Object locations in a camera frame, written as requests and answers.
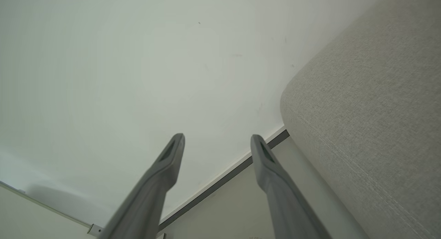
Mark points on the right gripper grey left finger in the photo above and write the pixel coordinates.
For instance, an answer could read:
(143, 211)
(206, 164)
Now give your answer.
(151, 190)

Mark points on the small metal wall bracket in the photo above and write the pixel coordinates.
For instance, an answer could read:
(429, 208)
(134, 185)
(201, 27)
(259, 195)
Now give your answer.
(94, 229)

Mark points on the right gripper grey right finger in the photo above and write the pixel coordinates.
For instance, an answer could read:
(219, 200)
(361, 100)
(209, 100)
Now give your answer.
(282, 197)

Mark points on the beige fabric sofa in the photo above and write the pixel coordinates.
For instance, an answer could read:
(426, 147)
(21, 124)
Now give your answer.
(372, 122)

